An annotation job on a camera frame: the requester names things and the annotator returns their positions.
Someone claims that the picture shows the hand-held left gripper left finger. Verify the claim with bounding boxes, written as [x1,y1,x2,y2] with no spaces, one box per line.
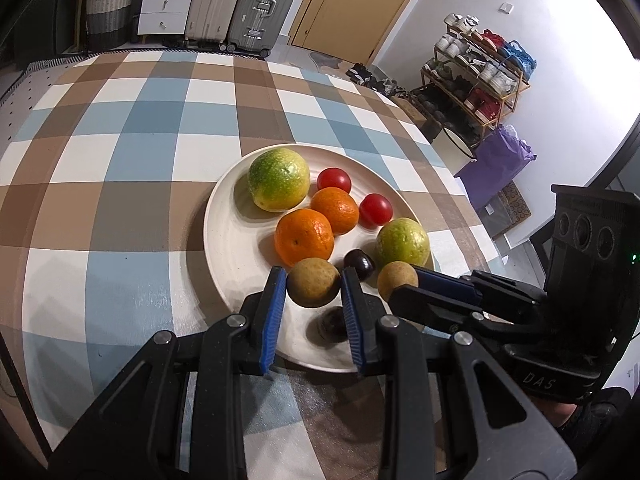
[47,266,288,480]

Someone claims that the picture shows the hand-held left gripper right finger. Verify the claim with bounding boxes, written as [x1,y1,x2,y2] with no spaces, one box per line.
[341,267,578,480]

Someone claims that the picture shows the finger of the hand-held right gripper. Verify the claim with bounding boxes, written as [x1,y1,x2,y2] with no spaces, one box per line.
[412,265,547,319]
[388,283,502,335]

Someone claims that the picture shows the dark purple plum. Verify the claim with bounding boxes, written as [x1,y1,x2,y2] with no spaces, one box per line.
[317,306,349,345]
[343,248,376,281]

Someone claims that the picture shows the brown longan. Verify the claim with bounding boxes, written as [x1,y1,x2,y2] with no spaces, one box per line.
[377,261,419,303]
[286,257,342,309]

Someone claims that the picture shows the cream round plate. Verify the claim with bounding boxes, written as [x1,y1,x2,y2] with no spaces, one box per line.
[203,144,436,374]

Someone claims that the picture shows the orange mandarin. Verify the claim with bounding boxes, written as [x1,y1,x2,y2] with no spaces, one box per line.
[310,186,360,235]
[274,208,335,268]

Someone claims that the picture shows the red tomato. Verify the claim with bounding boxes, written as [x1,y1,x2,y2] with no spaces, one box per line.
[358,193,394,227]
[316,167,352,195]

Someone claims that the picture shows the person's right forearm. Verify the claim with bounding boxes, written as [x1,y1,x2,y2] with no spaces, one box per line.
[555,387,633,466]

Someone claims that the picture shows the person's right hand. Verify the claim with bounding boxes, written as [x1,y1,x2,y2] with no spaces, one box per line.
[541,400,581,429]

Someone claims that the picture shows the green yellow citrus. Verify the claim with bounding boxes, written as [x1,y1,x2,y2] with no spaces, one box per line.
[247,147,311,212]
[375,217,431,271]

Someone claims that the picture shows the patterned doormat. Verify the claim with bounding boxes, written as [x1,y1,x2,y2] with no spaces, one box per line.
[481,180,532,237]

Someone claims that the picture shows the purple bag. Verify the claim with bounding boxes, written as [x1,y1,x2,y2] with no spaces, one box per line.
[457,124,537,212]

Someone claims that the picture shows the white basin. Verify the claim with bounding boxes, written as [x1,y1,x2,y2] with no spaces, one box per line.
[432,122,477,177]

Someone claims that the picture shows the wooden shoe rack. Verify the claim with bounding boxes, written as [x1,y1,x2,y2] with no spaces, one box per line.
[419,13,531,147]

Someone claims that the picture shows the rows of shoes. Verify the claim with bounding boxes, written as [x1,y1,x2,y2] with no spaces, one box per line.
[421,12,521,136]

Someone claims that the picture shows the dark shoes pile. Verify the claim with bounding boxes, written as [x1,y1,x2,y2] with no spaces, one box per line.
[344,61,402,97]

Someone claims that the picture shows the wooden door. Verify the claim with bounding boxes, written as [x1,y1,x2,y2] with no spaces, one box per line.
[290,0,434,62]

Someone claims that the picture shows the silver suitcase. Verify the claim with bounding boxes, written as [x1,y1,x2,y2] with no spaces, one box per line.
[227,0,306,58]

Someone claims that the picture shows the beige suitcase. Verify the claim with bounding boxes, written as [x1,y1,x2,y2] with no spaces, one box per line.
[185,0,254,51]

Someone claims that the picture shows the woven basket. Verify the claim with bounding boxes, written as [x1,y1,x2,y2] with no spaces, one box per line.
[84,0,135,37]

